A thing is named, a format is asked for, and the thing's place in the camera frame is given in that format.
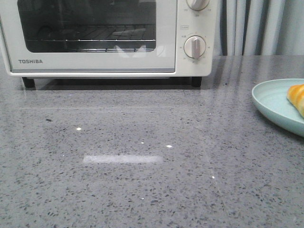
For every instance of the black right oven foot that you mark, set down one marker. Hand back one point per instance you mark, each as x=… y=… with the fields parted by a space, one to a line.
x=196 y=81

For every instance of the black oven foot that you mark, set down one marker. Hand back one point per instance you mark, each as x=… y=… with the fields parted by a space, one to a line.
x=196 y=81
x=28 y=83

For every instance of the white Toshiba toaster oven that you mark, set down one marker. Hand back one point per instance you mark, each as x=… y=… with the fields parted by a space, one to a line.
x=189 y=23

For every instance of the metal wire oven rack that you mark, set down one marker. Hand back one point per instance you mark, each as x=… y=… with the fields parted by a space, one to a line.
x=85 y=38

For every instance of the light green plate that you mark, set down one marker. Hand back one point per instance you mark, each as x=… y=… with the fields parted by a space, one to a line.
x=270 y=98

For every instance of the upper beige control knob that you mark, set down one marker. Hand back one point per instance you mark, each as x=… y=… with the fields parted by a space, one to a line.
x=197 y=5

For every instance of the glass oven door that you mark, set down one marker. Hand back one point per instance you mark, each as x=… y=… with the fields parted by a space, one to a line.
x=20 y=18

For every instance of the grey white curtain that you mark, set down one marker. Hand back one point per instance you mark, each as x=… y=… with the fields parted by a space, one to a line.
x=259 y=27

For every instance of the lower beige timer knob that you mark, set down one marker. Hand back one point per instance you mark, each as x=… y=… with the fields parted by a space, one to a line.
x=195 y=47

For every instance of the black left oven foot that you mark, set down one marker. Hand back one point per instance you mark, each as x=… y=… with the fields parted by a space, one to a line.
x=28 y=83

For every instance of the golden croissant bread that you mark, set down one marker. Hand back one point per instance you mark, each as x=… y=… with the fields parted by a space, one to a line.
x=295 y=95

